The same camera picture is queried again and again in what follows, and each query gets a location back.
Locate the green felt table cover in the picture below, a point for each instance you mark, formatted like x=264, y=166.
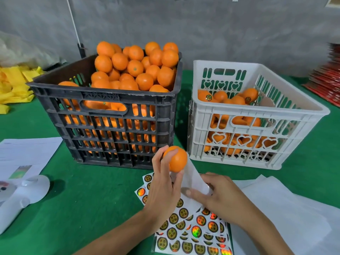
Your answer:
x=90, y=209

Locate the white plastic crate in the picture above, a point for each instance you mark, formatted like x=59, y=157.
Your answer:
x=223, y=63

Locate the beige wall plate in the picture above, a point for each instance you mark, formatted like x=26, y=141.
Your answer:
x=333, y=1

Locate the white handheld controller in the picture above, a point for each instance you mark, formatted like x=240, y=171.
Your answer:
x=32, y=191

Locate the single orange fruit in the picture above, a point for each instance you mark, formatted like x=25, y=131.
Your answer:
x=177, y=159

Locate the heap of labelled oranges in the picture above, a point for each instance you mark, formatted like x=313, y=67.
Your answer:
x=249, y=95

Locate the pile of yellow bags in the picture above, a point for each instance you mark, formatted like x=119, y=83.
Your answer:
x=16, y=85

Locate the beige woven sack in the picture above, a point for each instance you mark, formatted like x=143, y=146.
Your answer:
x=26, y=50

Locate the stack of red cardboard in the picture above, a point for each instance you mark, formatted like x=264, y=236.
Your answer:
x=327, y=79

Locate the person's left hand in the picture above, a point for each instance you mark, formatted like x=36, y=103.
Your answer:
x=162, y=199

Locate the white pole with black base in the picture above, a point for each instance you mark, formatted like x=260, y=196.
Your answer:
x=74, y=23

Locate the pile of oranges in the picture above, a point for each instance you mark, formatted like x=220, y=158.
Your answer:
x=105, y=48

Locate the person's right hand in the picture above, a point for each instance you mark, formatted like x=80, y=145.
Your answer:
x=228, y=201

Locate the black plastic crate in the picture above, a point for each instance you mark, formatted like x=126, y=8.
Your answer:
x=162, y=106

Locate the white printed paper sheet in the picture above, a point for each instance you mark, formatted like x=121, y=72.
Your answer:
x=29, y=151

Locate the white backing sheet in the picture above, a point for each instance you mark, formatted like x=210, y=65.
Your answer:
x=287, y=209
x=329, y=225

